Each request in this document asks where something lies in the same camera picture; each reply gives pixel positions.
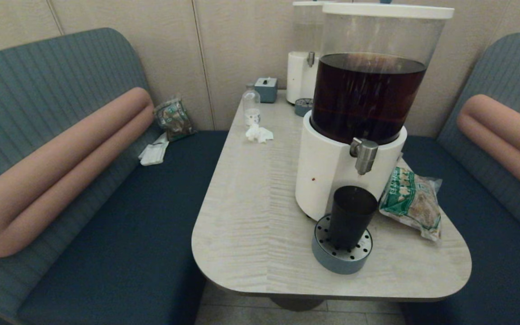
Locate blue tissue box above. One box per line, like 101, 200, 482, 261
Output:
255, 77, 278, 103

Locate rear white drink dispenser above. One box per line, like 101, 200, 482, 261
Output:
286, 1, 326, 105

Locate green grain snack bag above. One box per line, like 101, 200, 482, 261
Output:
379, 158, 443, 242

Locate clear plastic bottle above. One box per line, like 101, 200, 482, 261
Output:
243, 85, 261, 126

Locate blue perforated steel drip tray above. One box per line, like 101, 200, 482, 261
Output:
311, 214, 373, 275

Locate crumpled white tissue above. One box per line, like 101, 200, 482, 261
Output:
246, 123, 274, 144

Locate teal upholstered booth bench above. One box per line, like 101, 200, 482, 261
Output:
400, 32, 520, 325
0, 28, 229, 325

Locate black plastic cup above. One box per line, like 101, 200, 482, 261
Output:
329, 186, 379, 252

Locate white napkin pack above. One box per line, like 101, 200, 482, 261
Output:
138, 132, 169, 167

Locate brown green snack bag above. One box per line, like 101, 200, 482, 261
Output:
154, 98, 196, 142

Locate large dark tea dispenser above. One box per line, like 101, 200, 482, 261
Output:
295, 2, 455, 223

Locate small blue drip tray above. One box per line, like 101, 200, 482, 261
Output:
294, 98, 314, 117

